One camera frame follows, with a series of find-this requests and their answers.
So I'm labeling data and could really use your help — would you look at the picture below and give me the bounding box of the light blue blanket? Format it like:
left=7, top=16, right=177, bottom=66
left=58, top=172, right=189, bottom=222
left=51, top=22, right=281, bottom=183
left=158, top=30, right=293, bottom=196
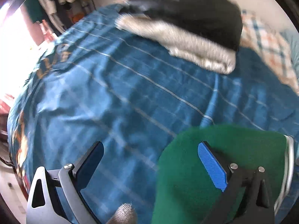
left=280, top=29, right=299, bottom=77

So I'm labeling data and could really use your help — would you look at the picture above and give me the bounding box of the black and white garment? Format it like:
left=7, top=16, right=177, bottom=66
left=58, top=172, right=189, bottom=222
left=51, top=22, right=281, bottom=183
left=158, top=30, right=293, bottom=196
left=115, top=0, right=243, bottom=74

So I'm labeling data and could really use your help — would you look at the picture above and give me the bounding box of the plaid pillow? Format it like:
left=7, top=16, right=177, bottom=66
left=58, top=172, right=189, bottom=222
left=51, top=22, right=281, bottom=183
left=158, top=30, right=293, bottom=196
left=118, top=0, right=299, bottom=96

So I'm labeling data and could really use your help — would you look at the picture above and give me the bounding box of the blue patterned bed sheet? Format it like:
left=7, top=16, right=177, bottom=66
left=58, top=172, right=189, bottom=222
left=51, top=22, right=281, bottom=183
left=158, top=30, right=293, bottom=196
left=8, top=4, right=298, bottom=223

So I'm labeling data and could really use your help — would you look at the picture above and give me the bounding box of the hanging clothes rack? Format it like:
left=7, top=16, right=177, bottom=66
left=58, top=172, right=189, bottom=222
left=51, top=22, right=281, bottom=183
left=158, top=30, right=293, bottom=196
left=23, top=0, right=95, bottom=36

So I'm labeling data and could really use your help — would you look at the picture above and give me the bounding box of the grey gloved hand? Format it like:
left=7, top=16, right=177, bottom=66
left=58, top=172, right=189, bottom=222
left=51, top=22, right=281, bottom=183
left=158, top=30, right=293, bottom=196
left=107, top=203, right=137, bottom=224

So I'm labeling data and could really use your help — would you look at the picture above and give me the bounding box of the green varsity jacket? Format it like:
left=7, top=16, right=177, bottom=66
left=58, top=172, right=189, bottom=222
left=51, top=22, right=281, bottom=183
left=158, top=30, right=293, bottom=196
left=152, top=125, right=295, bottom=223

